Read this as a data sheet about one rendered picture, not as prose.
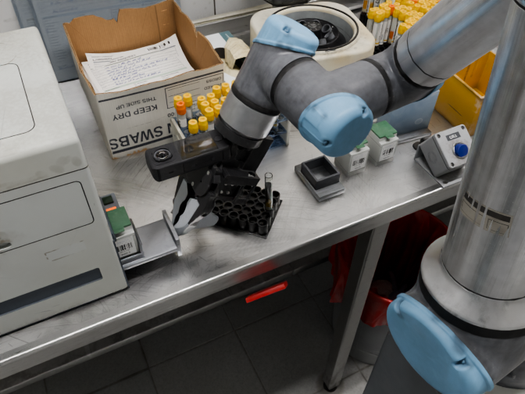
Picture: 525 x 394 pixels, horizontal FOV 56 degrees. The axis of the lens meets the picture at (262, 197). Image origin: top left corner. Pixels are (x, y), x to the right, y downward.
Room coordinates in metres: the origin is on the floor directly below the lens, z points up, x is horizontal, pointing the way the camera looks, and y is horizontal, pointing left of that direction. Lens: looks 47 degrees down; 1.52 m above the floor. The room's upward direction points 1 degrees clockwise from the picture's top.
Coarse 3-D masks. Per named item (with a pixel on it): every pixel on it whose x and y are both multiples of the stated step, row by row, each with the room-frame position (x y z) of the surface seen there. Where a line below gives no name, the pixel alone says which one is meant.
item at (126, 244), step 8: (120, 232) 0.44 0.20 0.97; (128, 232) 0.44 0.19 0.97; (120, 240) 0.43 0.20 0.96; (128, 240) 0.44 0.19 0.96; (136, 240) 0.44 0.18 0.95; (120, 248) 0.43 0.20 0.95; (128, 248) 0.44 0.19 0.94; (136, 248) 0.44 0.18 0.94; (120, 256) 0.43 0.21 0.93; (128, 256) 0.44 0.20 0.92
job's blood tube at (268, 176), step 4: (268, 176) 0.56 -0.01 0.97; (272, 176) 0.56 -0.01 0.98; (268, 180) 0.55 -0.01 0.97; (272, 180) 0.55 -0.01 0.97; (268, 184) 0.55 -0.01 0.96; (272, 184) 0.56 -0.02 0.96; (268, 188) 0.55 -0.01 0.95; (272, 188) 0.56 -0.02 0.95; (268, 192) 0.55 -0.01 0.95; (272, 192) 0.56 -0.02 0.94; (268, 196) 0.55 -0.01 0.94; (272, 196) 0.56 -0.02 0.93; (268, 200) 0.55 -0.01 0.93; (272, 200) 0.56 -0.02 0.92; (268, 204) 0.55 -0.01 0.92; (272, 204) 0.56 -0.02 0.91; (268, 208) 0.55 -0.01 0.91; (272, 208) 0.56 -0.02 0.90
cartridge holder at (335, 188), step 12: (324, 156) 0.68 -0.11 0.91; (300, 168) 0.67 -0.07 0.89; (312, 168) 0.67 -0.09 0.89; (324, 168) 0.67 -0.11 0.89; (312, 180) 0.62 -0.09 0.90; (324, 180) 0.62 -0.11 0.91; (336, 180) 0.63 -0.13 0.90; (312, 192) 0.62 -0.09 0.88; (324, 192) 0.61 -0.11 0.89; (336, 192) 0.61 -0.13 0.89
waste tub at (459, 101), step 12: (480, 60) 0.94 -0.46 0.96; (492, 60) 0.94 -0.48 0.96; (468, 72) 0.93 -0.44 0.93; (480, 72) 0.95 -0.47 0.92; (444, 84) 0.87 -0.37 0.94; (456, 84) 0.85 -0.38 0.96; (468, 84) 0.94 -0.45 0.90; (480, 84) 0.94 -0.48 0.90; (444, 96) 0.86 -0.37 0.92; (456, 96) 0.84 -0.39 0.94; (468, 96) 0.81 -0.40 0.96; (480, 96) 0.79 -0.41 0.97; (444, 108) 0.86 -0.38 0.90; (456, 108) 0.83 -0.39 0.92; (468, 108) 0.80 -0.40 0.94; (480, 108) 0.79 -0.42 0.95; (456, 120) 0.82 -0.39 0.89; (468, 120) 0.79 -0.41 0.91; (468, 132) 0.78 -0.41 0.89
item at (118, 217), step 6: (114, 210) 0.47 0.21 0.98; (120, 210) 0.48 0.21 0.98; (108, 216) 0.46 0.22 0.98; (114, 216) 0.46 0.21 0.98; (120, 216) 0.46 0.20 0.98; (126, 216) 0.47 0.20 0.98; (114, 222) 0.45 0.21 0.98; (120, 222) 0.45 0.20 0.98; (126, 222) 0.45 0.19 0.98; (114, 228) 0.44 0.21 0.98; (120, 228) 0.44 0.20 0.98
